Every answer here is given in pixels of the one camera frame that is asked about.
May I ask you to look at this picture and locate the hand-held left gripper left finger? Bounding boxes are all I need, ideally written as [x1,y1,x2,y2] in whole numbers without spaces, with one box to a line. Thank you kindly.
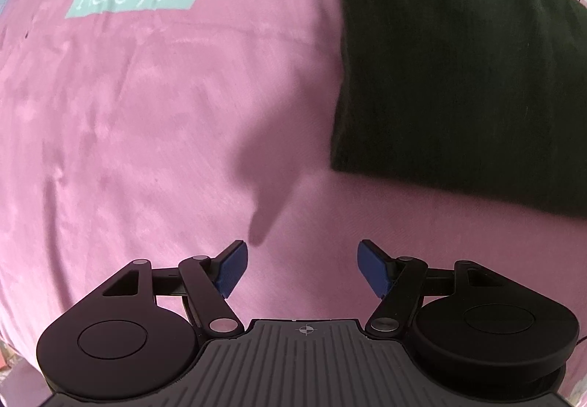
[102,241,249,338]

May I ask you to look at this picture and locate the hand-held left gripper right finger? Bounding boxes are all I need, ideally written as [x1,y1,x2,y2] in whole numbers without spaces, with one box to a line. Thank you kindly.
[358,241,506,338]

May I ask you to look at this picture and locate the black knit sweater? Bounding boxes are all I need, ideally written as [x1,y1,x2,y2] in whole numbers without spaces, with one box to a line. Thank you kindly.
[329,0,587,221]

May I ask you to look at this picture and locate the pink floral bedsheet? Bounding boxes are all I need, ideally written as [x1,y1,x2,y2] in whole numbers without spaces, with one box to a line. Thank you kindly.
[0,0,587,407]

